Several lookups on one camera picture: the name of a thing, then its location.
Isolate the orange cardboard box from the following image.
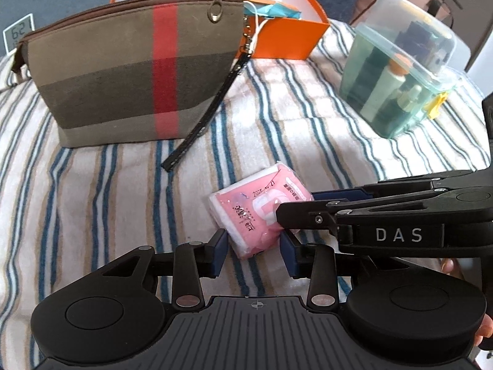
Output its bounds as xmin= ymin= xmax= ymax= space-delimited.
xmin=110 ymin=0 xmax=332 ymax=60

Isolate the person's right hand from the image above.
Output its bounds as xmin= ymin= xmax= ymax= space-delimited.
xmin=442 ymin=258 xmax=480 ymax=290

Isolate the striped blanket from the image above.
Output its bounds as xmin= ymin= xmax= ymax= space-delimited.
xmin=0 ymin=19 xmax=493 ymax=355

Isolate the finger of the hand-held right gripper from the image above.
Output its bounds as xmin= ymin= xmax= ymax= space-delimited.
xmin=312 ymin=170 xmax=479 ymax=201
xmin=275 ymin=187 xmax=483 ymax=236

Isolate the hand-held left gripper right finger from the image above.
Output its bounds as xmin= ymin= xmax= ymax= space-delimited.
xmin=280 ymin=234 xmax=370 ymax=312

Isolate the white bottle with orange cap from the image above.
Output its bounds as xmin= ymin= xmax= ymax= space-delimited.
xmin=362 ymin=55 xmax=411 ymax=122

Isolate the clear plastic storage box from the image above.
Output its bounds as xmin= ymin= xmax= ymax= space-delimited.
xmin=339 ymin=0 xmax=472 ymax=139

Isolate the brown plaid zipper pouch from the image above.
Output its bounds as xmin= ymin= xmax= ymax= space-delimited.
xmin=11 ymin=0 xmax=255 ymax=172

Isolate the pink tissue pack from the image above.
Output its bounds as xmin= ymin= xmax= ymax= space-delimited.
xmin=210 ymin=164 xmax=314 ymax=259

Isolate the clear dropper bottle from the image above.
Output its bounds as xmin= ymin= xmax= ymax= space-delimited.
xmin=387 ymin=84 xmax=422 ymax=126

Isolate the white digital clock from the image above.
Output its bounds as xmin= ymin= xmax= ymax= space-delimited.
xmin=4 ymin=13 xmax=37 ymax=56

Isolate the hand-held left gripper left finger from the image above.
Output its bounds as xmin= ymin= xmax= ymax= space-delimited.
xmin=102 ymin=229 xmax=228 ymax=313

